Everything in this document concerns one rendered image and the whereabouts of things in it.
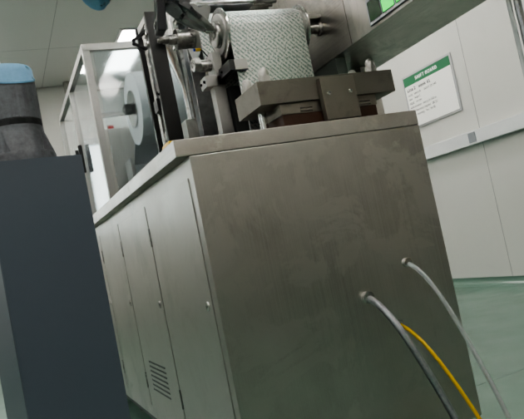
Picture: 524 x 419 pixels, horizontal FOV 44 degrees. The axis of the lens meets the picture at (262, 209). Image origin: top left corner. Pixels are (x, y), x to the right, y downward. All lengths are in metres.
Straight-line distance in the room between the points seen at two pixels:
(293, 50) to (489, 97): 3.10
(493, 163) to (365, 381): 3.47
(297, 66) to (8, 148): 0.87
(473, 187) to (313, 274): 3.65
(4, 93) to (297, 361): 0.86
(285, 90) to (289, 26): 0.34
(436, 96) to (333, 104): 3.65
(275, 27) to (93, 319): 0.99
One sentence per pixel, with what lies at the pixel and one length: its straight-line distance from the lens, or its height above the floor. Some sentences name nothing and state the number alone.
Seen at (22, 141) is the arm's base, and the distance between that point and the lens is 1.43.
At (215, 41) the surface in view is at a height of 1.23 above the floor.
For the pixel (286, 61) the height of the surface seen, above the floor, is 1.14.
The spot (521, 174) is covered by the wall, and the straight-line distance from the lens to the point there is 4.73.
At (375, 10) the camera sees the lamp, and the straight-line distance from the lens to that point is 1.79.
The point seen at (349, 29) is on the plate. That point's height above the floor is 1.18.
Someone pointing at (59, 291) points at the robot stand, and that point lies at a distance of 1.37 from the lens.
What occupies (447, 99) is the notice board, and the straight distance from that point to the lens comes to 5.19.
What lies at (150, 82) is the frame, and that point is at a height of 1.25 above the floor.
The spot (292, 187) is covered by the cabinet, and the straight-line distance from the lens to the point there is 1.51.
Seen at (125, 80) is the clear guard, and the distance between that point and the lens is 2.84.
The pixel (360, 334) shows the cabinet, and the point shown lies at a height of 0.38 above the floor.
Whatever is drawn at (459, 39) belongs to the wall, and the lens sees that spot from 5.09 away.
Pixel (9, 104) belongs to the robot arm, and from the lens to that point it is 1.46.
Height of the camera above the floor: 0.63
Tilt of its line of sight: 3 degrees up
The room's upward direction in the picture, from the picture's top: 11 degrees counter-clockwise
